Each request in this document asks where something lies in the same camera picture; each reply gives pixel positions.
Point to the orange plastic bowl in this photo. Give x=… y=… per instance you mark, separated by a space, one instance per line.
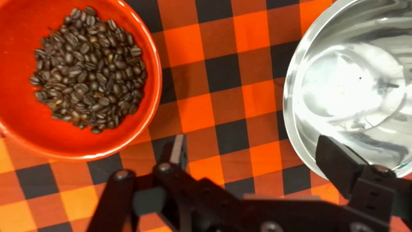
x=26 y=124

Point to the silver metal bowl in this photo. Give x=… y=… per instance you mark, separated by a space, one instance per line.
x=356 y=85

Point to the red black checkered tablecloth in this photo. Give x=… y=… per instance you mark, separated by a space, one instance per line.
x=223 y=98

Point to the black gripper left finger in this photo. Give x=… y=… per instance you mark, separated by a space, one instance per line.
x=172 y=184

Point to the roasted coffee beans pile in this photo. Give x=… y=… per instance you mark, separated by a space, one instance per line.
x=88 y=68

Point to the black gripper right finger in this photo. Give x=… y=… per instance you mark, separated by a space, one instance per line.
x=369 y=188

